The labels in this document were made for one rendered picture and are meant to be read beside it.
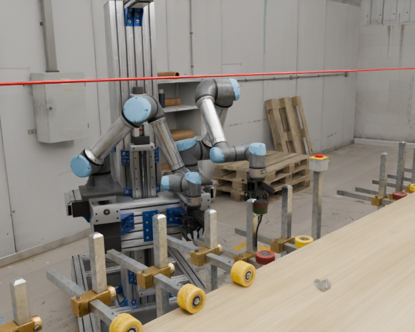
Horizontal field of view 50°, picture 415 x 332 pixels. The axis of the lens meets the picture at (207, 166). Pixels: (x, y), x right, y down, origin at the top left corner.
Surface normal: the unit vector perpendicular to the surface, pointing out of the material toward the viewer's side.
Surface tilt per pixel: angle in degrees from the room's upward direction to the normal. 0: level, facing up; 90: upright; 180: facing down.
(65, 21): 90
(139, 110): 85
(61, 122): 90
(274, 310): 0
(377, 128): 90
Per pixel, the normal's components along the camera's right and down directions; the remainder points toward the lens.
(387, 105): -0.65, 0.18
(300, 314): -0.02, -0.98
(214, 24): 0.76, 0.13
